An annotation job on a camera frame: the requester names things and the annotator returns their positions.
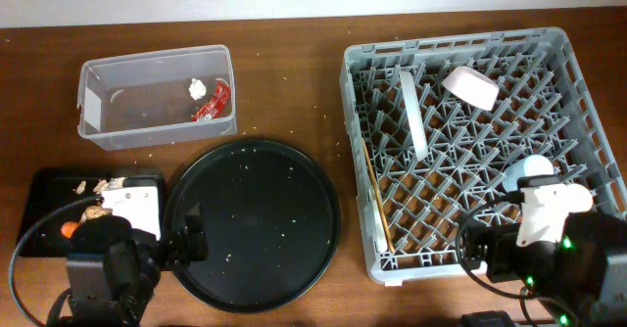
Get light blue cup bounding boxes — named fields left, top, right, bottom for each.
left=502, top=155, right=554, bottom=192

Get rice and peanut shells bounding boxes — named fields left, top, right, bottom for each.
left=74, top=177, right=125, bottom=195

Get brown walnut shell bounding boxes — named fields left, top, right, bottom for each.
left=79, top=206, right=113, bottom=223

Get orange carrot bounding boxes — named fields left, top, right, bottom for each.
left=61, top=221, right=80, bottom=239

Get wooden chopstick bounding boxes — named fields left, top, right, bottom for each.
left=362, top=139, right=396, bottom=254

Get red snack wrapper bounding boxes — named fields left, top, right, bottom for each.
left=192, top=78, right=231, bottom=121

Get white tissue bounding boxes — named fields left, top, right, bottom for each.
left=188, top=78, right=207, bottom=101

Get pink bowl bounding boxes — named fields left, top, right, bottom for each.
left=442, top=66, right=500, bottom=111

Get grey plate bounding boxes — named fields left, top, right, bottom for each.
left=399, top=70, right=428, bottom=161

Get white cup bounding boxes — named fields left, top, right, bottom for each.
left=563, top=183, right=594, bottom=213

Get white plastic fork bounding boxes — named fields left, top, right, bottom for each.
left=372, top=202, right=389, bottom=253

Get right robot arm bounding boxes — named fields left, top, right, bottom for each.
left=458, top=211, right=626, bottom=326

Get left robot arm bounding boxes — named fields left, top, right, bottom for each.
left=45, top=204, right=209, bottom=326

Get grey dishwasher rack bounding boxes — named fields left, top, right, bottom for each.
left=339, top=27, right=626, bottom=286

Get clear plastic waste bin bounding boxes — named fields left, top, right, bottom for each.
left=76, top=45, right=237, bottom=151

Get round black serving tray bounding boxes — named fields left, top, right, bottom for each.
left=162, top=138, right=341, bottom=313

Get black rectangular tray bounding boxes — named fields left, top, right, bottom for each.
left=18, top=166, right=166, bottom=257

